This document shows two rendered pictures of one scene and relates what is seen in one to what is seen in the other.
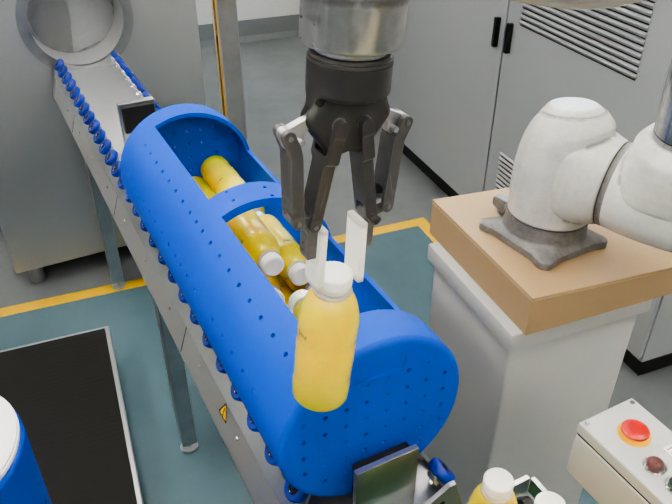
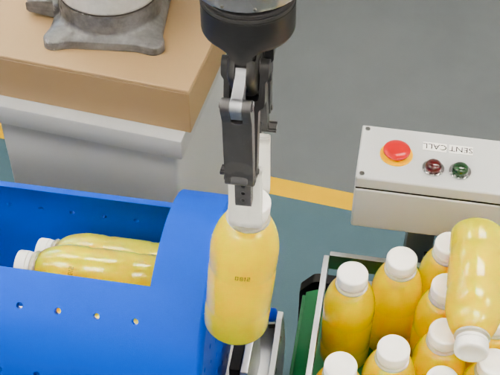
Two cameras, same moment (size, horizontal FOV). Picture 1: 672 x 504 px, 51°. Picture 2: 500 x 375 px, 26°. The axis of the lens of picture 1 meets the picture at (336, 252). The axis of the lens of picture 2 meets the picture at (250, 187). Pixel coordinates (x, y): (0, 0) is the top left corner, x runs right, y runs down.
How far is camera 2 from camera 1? 64 cm
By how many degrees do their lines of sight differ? 41
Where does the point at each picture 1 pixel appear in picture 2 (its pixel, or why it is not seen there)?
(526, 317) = (185, 114)
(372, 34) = not seen: outside the picture
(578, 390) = (216, 149)
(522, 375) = (187, 173)
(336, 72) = (276, 21)
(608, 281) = not seen: hidden behind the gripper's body
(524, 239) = (116, 33)
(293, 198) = (252, 159)
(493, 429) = not seen: hidden behind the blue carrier
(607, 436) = (384, 171)
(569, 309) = (207, 77)
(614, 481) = (410, 203)
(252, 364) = (90, 362)
